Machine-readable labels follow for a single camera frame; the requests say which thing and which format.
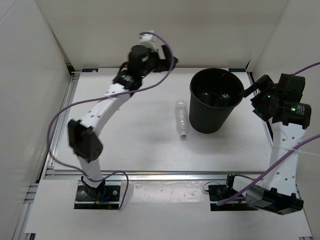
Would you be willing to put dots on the blue label plastic bottle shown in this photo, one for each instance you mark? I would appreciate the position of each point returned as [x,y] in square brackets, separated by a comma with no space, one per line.
[223,98]

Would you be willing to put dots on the aluminium left frame rail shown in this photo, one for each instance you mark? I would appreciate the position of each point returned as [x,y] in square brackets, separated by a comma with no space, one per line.
[55,128]

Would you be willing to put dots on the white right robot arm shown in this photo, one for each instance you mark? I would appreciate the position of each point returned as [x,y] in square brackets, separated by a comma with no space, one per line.
[275,190]

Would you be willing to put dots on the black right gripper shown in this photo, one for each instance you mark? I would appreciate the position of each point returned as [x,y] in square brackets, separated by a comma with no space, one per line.
[261,112]

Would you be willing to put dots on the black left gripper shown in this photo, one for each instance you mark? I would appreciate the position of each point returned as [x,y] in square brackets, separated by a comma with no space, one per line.
[161,63]

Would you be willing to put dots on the orange blue label bottle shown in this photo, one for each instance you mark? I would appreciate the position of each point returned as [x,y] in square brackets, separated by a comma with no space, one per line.
[207,98]

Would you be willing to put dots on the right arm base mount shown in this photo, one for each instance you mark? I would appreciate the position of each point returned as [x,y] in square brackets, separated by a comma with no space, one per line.
[219,191]

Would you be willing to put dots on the clear crushed plastic bottle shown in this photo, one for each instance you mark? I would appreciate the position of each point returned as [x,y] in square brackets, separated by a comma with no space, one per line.
[181,115]

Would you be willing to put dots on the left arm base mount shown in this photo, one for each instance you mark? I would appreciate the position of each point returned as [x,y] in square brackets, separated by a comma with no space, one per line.
[100,198]

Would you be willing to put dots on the aluminium front table rail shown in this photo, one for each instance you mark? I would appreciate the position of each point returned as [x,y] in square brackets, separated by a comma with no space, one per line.
[52,174]

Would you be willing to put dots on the black plastic waste bin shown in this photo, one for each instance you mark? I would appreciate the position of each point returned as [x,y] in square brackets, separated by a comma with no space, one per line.
[208,119]

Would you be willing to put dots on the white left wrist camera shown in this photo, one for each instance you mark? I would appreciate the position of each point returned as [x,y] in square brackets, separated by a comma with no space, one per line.
[148,40]

